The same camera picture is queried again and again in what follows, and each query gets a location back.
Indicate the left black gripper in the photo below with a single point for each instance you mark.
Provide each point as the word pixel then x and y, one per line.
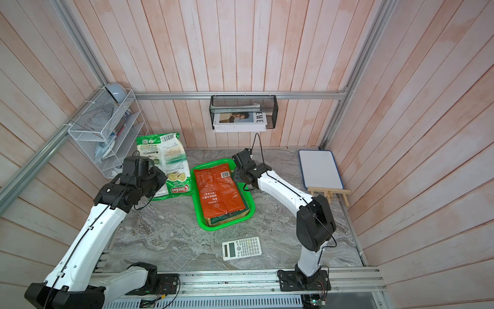
pixel 157 170

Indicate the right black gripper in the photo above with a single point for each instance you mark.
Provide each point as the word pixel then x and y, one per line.
pixel 237 175

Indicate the red chips bag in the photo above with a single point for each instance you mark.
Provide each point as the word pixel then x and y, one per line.
pixel 218 193

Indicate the light green white chips bag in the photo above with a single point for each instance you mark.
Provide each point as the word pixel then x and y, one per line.
pixel 168 154

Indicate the dark green Real chips bag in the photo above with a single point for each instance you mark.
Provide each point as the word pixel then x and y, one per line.
pixel 231 219

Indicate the tan kettle chips bag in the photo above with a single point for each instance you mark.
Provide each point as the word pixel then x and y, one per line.
pixel 210 222

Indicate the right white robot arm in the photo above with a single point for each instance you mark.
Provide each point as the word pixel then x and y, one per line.
pixel 315 224

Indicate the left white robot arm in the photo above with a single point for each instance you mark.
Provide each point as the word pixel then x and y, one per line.
pixel 69 284

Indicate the green plastic basket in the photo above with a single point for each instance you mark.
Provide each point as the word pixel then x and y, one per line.
pixel 229 221

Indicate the white book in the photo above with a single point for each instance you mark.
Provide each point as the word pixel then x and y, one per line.
pixel 239 119

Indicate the blue framed whiteboard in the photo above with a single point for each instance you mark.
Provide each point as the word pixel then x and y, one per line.
pixel 319 169

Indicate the white calculator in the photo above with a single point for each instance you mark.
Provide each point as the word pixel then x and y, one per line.
pixel 241 248

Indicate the small wooden easel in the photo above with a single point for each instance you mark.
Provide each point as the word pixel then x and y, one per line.
pixel 331 193

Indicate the white wire wall rack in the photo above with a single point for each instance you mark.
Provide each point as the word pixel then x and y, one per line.
pixel 107 131

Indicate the black mesh wall basket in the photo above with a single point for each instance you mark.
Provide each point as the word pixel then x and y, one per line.
pixel 267 103

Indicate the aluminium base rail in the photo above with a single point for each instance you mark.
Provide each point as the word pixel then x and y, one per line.
pixel 350 287

